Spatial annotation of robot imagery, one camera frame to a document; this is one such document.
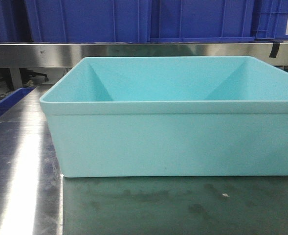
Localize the light teal plastic bin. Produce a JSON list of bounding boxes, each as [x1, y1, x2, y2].
[[40, 56, 288, 177]]

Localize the black tape strip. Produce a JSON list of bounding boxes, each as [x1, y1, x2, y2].
[[269, 42, 280, 58]]

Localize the small blue tray edge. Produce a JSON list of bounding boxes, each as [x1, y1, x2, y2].
[[0, 88, 34, 116]]

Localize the blue crate with label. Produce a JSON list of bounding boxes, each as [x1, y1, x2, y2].
[[251, 0, 288, 40]]

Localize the large blue plastic crate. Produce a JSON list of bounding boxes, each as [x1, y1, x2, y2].
[[0, 0, 254, 44]]

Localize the stainless steel shelf rail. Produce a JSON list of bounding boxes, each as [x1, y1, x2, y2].
[[0, 41, 288, 68]]

